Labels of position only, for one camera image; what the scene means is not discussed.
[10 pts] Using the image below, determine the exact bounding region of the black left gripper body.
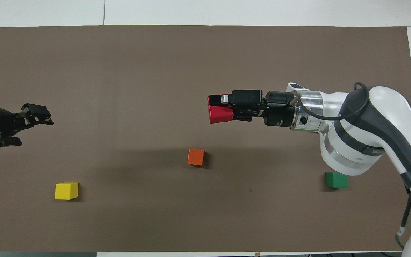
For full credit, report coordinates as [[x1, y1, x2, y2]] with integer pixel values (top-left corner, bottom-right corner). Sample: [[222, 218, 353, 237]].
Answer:
[[0, 107, 24, 141]]

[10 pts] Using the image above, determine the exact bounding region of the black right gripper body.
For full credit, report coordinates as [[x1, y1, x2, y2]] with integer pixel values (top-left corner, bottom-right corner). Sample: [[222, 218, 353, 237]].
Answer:
[[229, 89, 297, 126]]

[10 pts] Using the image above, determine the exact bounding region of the red cube block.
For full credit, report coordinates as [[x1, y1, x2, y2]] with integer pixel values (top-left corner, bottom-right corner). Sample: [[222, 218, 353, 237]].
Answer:
[[207, 95, 234, 124]]

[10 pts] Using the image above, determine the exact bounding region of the orange cube block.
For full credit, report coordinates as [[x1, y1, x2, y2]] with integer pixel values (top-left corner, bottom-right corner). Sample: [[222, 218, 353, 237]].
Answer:
[[187, 148, 205, 166]]

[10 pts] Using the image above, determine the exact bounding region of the yellow cube block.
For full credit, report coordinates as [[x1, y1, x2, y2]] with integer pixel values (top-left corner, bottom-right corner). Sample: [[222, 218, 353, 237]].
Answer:
[[55, 182, 79, 200]]

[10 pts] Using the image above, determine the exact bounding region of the green cube block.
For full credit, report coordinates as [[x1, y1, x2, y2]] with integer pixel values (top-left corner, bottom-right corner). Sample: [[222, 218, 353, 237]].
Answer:
[[325, 172, 349, 189]]

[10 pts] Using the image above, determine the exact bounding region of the brown table mat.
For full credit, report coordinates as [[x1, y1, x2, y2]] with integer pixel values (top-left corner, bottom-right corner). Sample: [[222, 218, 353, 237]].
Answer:
[[0, 25, 411, 254]]

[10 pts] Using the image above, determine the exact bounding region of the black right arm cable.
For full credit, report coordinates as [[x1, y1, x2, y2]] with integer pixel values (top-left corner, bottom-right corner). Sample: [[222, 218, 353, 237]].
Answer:
[[293, 82, 368, 120]]

